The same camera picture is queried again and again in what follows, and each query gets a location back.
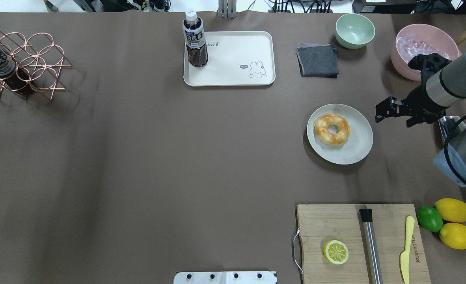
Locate green lime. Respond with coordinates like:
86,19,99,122
416,206,443,232

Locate mint green bowl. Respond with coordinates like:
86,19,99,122
335,14,376,50

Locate half lemon slice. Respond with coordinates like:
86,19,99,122
323,240,349,265

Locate steel ice scoop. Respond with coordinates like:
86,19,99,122
438,116,466,144

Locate pink bowl of ice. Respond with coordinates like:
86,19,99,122
390,24,461,81

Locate glazed twisted donut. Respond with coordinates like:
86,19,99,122
314,113,351,146

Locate aluminium frame post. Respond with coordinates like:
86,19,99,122
217,0,238,19

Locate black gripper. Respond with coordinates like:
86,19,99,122
375,87,446,127

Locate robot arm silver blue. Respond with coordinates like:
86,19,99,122
375,52,466,187

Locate folded grey cloth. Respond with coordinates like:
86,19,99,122
296,43,339,78

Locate copper wire bottle rack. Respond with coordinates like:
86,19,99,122
0,30,73,101

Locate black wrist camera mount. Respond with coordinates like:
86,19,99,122
408,53,452,83

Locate steel muddler black tip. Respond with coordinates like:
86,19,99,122
359,208,383,284

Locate cream rabbit tray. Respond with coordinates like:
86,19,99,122
183,31,276,88

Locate bamboo cutting board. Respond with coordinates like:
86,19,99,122
296,204,416,284

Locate yellow plastic knife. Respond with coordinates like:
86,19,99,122
399,216,415,284

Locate grey round plate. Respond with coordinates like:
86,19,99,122
304,104,373,165

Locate yellow lemon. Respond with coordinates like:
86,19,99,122
434,198,466,223
440,222,466,250

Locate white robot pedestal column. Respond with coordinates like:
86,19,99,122
173,270,278,284

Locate tea bottle on tray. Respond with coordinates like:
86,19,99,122
182,10,208,68

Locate tea bottle in rack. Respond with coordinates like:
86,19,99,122
0,48,34,99

